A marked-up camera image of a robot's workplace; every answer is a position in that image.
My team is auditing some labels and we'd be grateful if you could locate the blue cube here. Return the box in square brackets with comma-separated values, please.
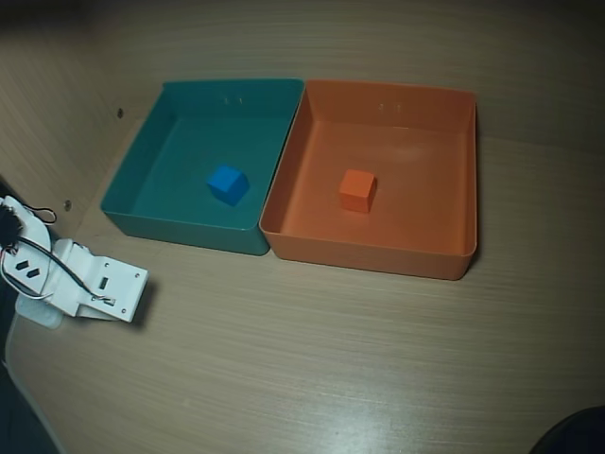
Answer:
[205, 164, 251, 207]

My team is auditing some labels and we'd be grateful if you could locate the orange cube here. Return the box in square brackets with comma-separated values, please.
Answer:
[337, 168, 378, 213]

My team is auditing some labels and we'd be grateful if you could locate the grey translucent base plate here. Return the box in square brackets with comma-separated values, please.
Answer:
[14, 295, 63, 329]

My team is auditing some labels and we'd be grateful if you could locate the black round object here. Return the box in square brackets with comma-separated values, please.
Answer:
[532, 405, 605, 454]

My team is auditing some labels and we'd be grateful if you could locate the black camera cable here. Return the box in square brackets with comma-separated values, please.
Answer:
[16, 238, 114, 304]

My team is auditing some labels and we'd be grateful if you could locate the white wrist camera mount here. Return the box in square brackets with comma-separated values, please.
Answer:
[75, 253, 149, 325]

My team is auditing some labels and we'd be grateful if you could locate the teal plastic box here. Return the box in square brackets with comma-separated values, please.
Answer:
[99, 78, 305, 257]

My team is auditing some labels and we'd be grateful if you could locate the white and red wire bundle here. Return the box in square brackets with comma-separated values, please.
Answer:
[0, 245, 51, 300]

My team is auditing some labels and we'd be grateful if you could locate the orange plastic box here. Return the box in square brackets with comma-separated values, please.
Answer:
[258, 78, 477, 281]

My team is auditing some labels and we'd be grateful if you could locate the thin looped motor cable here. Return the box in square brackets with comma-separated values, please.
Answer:
[21, 203, 58, 224]

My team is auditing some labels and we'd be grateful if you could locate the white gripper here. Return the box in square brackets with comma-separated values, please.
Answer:
[44, 237, 90, 318]

